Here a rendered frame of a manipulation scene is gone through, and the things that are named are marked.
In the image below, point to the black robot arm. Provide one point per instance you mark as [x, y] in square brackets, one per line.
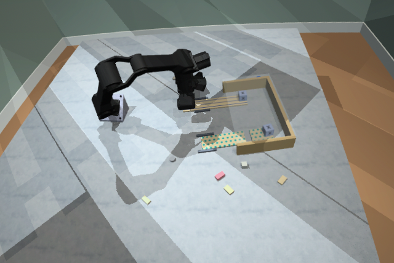
[181, 62]

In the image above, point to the pink flat block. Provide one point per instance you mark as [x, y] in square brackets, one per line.
[220, 175]

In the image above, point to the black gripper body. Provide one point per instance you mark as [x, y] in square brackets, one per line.
[186, 101]

